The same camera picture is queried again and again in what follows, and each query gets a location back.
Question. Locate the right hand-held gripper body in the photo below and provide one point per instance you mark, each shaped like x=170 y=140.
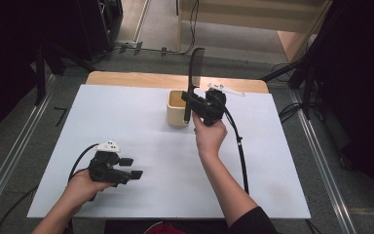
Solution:
x=211 y=107

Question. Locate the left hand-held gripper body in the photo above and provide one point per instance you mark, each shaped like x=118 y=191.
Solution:
x=105 y=169

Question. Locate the beige square cup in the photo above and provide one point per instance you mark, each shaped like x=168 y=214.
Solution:
x=175 y=112

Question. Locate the dark grey kitchen knife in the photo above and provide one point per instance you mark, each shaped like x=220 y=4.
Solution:
x=195 y=68

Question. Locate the person's right hand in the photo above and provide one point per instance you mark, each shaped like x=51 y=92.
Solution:
x=209 y=136

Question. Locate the person's left hand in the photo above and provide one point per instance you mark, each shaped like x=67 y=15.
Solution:
x=82 y=190

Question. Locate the white board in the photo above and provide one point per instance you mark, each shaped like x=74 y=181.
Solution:
x=149 y=146

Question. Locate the person's red garment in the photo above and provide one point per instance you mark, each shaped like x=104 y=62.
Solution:
x=162 y=228

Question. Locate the light wooden partition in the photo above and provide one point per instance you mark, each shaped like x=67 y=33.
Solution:
x=240 y=16

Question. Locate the black tripod stand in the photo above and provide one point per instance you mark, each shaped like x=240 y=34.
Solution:
x=306 y=84
x=40 y=71

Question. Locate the black cabinet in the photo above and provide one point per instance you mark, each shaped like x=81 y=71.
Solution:
x=102 y=26

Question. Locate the metal floor rail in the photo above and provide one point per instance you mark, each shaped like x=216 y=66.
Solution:
x=324 y=162
x=142 y=19
x=13 y=152

